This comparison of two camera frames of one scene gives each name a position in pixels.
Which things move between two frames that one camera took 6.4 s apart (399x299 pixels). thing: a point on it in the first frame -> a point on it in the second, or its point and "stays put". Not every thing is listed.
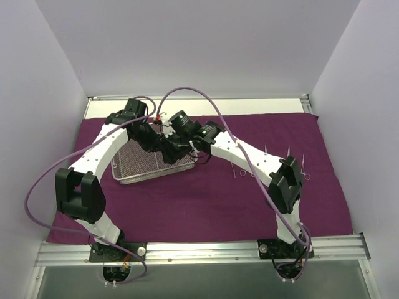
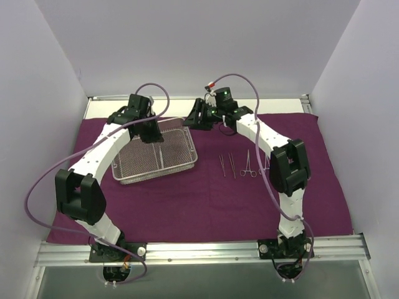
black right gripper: [174, 151] -> [202, 113]
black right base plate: [275, 249] stays put
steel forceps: [243, 172] stays put
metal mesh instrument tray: [133, 164] stays put
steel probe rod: [233, 169] -> [222, 162]
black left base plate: [100, 252] stays put
